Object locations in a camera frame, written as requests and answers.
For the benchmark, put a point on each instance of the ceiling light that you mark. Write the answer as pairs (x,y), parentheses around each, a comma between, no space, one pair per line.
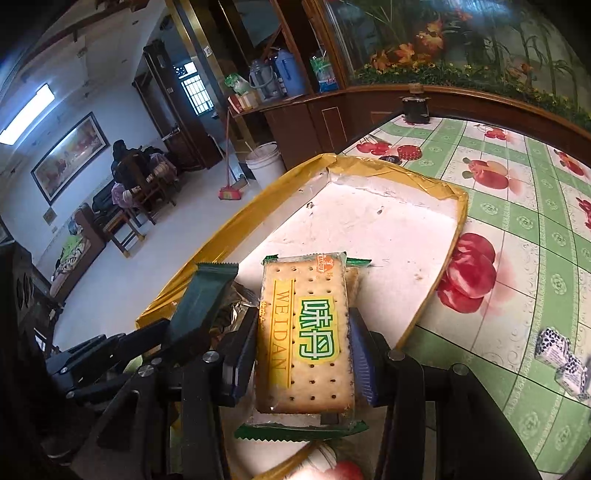
(27,114)

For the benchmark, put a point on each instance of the brown wooden cabinet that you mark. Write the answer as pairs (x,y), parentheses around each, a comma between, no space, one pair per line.
(300,124)

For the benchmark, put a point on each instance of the dark carved wooden furniture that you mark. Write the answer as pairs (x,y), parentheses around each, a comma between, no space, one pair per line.
(23,295)

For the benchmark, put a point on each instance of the white tray with yellow tape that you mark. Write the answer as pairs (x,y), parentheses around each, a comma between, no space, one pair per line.
(369,221)

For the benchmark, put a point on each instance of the blue green bottle pack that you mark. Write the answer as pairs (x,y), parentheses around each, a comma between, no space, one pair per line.
(324,76)

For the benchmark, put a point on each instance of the wooden stool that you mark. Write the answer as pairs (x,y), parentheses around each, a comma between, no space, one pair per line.
(122,230)

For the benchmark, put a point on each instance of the wooden chair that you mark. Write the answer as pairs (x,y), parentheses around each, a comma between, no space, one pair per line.
(147,184)

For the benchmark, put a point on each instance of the flower painted glass panel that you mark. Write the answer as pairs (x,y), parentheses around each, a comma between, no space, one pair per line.
(461,41)

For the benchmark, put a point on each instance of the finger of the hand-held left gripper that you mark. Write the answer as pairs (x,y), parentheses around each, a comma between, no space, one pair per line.
(106,385)
(111,348)

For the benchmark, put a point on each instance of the silver foil snack packet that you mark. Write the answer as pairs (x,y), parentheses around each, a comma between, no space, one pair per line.
(240,304)

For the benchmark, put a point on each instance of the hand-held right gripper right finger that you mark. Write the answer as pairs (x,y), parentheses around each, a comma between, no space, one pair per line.
(365,364)

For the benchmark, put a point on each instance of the small black metal cup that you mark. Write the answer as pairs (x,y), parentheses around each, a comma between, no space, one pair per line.
(415,110)

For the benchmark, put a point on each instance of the dark green snack packet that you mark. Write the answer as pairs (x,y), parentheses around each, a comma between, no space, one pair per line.
(203,300)

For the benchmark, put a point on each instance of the grey thermos jug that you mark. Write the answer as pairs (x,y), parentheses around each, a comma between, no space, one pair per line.
(264,83)

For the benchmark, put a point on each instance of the black white wrapped candy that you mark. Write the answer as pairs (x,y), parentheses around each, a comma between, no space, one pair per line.
(553,346)
(573,376)

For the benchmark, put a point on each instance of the blue thermos jug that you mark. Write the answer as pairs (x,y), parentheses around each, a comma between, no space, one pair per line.
(291,74)

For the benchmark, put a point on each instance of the yellow green cracker packet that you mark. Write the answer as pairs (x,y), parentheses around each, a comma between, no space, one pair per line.
(353,279)
(300,332)

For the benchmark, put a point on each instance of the red broom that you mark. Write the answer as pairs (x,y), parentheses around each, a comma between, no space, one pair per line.
(229,191)

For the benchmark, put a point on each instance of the green plastic bag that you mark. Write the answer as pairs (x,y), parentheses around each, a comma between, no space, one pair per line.
(238,84)

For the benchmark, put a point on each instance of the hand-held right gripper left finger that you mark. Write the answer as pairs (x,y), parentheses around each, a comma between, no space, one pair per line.
(239,369)

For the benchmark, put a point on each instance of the framed wall painting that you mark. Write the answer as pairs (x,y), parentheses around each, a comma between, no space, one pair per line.
(69,157)

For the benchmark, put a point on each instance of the red yellow box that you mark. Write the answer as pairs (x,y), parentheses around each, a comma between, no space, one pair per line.
(242,101)

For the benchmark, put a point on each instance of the white plastic bucket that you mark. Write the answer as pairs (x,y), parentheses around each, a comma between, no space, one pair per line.
(267,164)

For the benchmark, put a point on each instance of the wooden bench with cushion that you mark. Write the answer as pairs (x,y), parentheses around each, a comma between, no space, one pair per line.
(76,254)

